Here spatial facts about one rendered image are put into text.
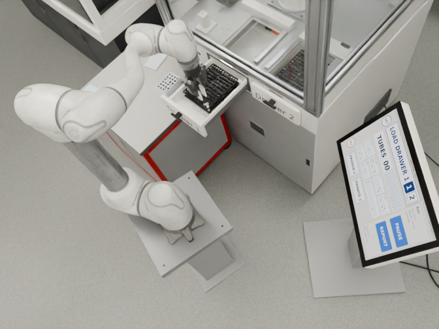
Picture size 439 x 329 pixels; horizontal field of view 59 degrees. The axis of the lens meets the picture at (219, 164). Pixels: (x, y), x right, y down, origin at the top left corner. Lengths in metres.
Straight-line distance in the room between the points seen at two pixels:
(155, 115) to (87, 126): 1.05
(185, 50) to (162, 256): 0.87
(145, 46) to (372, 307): 1.83
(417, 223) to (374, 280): 1.11
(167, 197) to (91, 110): 0.56
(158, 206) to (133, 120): 0.74
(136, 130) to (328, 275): 1.37
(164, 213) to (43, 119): 0.61
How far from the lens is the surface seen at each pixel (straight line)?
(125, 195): 1.61
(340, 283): 2.42
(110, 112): 1.15
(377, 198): 1.48
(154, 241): 1.79
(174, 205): 1.55
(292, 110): 1.80
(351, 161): 1.59
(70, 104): 1.16
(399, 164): 1.45
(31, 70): 4.02
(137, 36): 1.58
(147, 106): 2.18
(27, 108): 1.25
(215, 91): 1.94
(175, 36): 1.51
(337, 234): 2.48
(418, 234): 1.37
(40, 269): 2.98
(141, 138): 2.08
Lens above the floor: 2.41
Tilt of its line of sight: 61 degrees down
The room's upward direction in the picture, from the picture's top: 22 degrees counter-clockwise
